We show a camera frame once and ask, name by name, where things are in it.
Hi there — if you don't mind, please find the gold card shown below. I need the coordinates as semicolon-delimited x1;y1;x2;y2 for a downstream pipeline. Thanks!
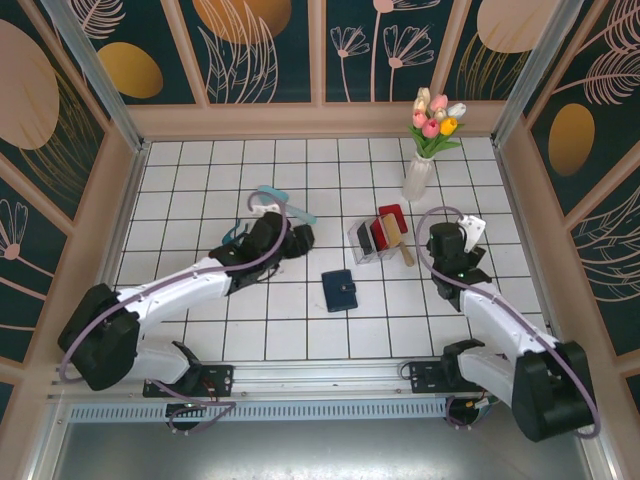
380;213;405;248

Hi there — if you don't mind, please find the clear acrylic card stand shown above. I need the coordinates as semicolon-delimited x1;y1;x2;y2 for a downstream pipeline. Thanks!
348;217;402;267

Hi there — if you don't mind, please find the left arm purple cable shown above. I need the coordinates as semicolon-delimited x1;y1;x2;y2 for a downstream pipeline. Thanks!
58;192;291;436

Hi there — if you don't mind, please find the aluminium front rail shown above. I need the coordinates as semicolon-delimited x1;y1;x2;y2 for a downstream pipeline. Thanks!
47;355;595;401

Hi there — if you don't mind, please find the teal rake wooden handle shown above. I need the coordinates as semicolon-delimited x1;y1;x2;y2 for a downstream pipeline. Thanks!
222;218;251;247

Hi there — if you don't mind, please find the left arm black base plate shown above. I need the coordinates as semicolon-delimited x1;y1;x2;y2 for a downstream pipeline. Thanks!
143;364;235;399

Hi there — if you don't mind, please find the light blue toy trowel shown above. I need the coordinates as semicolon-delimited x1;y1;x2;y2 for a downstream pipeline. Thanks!
257;184;319;227

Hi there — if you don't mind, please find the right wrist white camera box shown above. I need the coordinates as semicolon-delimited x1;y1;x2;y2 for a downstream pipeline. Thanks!
457;214;488;254

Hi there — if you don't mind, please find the red card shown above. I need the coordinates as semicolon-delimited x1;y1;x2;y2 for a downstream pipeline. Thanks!
368;215;392;252

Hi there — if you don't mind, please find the white ribbed vase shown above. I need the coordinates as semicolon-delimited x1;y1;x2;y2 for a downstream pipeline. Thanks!
402;152;435;202

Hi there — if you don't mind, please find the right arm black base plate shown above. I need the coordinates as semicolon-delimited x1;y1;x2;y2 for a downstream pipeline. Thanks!
408;359;501;395

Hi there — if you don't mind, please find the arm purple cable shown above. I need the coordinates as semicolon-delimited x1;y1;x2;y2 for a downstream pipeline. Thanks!
414;205;603;439
58;192;291;436

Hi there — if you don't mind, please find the aluminium corner post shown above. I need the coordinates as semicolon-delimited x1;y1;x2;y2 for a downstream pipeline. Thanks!
39;0;151;152
491;0;587;147

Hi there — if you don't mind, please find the dark blue card holder wallet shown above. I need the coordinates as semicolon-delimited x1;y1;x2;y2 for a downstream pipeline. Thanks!
321;268;360;315

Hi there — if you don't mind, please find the tulip bouquet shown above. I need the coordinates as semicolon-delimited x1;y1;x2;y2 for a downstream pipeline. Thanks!
407;87;469;161

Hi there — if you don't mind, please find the black card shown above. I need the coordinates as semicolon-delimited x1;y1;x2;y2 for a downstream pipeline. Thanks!
356;222;377;255

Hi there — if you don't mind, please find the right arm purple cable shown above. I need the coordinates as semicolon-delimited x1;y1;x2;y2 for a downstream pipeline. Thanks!
414;205;603;439

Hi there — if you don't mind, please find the red shovel wooden handle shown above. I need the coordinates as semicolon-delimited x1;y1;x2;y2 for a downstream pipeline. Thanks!
378;203;416;269

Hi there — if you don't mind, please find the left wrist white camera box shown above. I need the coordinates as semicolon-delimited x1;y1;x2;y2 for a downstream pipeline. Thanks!
251;193;281;214

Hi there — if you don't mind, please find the grey slotted cable duct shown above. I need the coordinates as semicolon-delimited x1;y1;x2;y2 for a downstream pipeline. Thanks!
67;399;449;424

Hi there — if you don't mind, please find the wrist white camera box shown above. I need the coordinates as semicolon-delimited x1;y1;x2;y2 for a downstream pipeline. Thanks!
251;193;281;214
457;214;488;254

